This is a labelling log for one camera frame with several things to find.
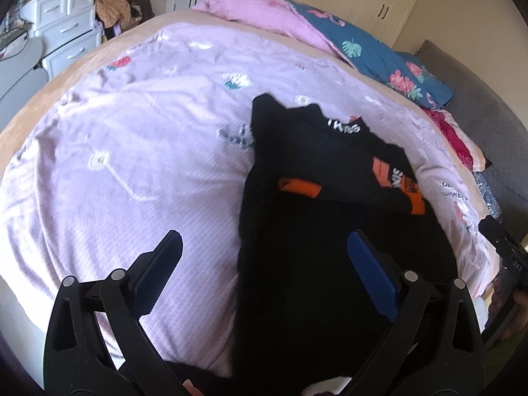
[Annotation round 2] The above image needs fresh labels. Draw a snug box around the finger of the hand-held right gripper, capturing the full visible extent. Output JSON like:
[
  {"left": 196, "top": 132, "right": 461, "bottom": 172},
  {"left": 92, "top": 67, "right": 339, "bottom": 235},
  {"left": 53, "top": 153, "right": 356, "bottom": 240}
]
[{"left": 478, "top": 214, "right": 502, "bottom": 242}]

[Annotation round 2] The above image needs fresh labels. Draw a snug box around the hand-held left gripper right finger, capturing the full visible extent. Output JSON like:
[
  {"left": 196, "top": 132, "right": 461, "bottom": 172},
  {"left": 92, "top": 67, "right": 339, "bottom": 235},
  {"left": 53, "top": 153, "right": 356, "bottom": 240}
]
[{"left": 347, "top": 230, "right": 485, "bottom": 396}]

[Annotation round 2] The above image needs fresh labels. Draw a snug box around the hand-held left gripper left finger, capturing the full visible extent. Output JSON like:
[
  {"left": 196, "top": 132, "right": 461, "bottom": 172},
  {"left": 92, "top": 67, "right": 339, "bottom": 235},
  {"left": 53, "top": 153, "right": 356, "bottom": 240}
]
[{"left": 43, "top": 230, "right": 184, "bottom": 396}]

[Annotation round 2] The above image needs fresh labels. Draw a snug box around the black long-sleeved sweater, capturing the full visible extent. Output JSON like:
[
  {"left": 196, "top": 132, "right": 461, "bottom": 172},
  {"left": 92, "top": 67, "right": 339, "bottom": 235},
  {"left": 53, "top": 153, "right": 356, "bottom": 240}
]
[{"left": 231, "top": 93, "right": 458, "bottom": 396}]

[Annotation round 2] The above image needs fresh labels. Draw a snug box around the dark clothes pile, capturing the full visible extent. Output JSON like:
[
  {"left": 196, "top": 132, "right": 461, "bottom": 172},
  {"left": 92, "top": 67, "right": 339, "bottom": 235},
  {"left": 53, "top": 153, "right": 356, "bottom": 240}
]
[{"left": 115, "top": 0, "right": 155, "bottom": 29}]

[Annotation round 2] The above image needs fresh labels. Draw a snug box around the dark patterned pillow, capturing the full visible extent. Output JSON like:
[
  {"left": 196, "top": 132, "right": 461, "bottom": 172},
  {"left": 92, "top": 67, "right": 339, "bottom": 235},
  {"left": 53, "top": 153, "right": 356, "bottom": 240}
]
[{"left": 472, "top": 171, "right": 504, "bottom": 217}]

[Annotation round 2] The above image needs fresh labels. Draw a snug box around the red floral pillow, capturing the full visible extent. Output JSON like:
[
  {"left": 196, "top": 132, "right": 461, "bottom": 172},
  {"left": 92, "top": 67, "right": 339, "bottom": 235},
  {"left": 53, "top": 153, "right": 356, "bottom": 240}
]
[{"left": 421, "top": 107, "right": 493, "bottom": 173}]

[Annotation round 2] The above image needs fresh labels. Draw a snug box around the lilac printed blanket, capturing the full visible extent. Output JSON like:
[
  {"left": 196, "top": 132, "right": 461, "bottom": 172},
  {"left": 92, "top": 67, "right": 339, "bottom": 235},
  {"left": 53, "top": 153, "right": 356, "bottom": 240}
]
[{"left": 0, "top": 22, "right": 502, "bottom": 380}]

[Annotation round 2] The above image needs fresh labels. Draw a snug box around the grey padded headboard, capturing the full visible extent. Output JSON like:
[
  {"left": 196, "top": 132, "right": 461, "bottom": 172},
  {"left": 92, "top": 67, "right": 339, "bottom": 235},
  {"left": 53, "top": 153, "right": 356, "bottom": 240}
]
[{"left": 416, "top": 39, "right": 528, "bottom": 223}]

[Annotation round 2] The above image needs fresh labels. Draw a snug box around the pink and blue floral quilt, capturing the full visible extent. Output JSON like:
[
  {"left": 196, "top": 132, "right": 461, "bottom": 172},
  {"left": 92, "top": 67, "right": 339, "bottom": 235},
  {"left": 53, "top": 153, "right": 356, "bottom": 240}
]
[{"left": 192, "top": 0, "right": 454, "bottom": 110}]

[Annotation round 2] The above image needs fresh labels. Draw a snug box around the grey plastic chair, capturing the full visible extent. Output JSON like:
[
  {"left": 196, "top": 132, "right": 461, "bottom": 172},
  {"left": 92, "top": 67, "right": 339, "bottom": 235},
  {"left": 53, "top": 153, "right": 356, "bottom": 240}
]
[{"left": 0, "top": 35, "right": 50, "bottom": 133}]

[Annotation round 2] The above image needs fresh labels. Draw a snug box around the white drawer cabinet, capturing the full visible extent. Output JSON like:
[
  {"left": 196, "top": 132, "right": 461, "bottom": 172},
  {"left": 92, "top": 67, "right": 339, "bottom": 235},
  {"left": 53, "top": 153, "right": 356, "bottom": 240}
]
[{"left": 18, "top": 0, "right": 104, "bottom": 79}]

